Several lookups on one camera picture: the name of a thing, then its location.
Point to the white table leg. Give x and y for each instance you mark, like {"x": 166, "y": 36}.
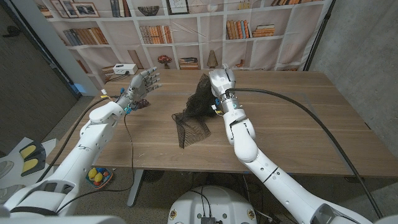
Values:
{"x": 135, "y": 188}

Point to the white robot torso edge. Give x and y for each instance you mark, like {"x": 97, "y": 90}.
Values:
{"x": 62, "y": 220}

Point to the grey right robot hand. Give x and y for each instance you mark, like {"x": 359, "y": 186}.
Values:
{"x": 221, "y": 81}

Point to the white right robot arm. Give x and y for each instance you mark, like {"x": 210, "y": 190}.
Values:
{"x": 264, "y": 168}

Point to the white floor platform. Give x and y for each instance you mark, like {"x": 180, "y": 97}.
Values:
{"x": 12, "y": 174}

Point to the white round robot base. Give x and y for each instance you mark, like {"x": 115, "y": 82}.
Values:
{"x": 213, "y": 203}

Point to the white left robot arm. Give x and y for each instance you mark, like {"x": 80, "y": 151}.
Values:
{"x": 77, "y": 161}

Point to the dark purple toy fruit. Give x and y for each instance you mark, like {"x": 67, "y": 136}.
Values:
{"x": 143, "y": 103}

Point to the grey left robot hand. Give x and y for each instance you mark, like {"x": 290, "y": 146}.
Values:
{"x": 138, "y": 87}

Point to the colourful toy on floor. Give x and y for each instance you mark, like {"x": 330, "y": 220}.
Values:
{"x": 99, "y": 177}

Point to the white power strip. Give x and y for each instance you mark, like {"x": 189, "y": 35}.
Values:
{"x": 125, "y": 68}

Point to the printed bookshelf backdrop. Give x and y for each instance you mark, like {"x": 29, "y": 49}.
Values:
{"x": 199, "y": 43}

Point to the black and yellow foot pedal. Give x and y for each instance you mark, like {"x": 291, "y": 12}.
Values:
{"x": 32, "y": 158}

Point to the black backdrop stand pole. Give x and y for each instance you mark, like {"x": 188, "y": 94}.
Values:
{"x": 317, "y": 40}

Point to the black mesh netting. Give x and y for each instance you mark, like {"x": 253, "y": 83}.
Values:
{"x": 194, "y": 115}

